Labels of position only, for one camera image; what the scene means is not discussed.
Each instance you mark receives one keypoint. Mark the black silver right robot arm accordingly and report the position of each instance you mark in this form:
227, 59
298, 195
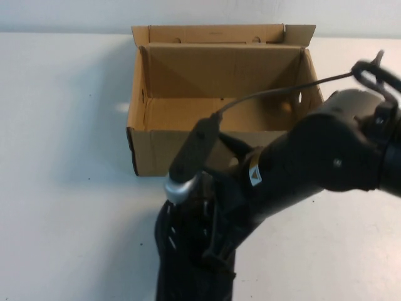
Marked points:
344, 150

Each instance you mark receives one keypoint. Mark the black mesh sneaker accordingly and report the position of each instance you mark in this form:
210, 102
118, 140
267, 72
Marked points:
175, 276

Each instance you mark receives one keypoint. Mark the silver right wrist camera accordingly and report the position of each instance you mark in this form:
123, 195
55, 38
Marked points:
181, 189

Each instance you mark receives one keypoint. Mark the brown cardboard shoe box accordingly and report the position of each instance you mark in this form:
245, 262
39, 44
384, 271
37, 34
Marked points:
163, 150

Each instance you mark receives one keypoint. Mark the black right camera mount bracket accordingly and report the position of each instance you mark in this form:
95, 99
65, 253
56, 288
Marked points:
194, 147

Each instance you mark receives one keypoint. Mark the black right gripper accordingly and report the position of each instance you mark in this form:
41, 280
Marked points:
269, 188

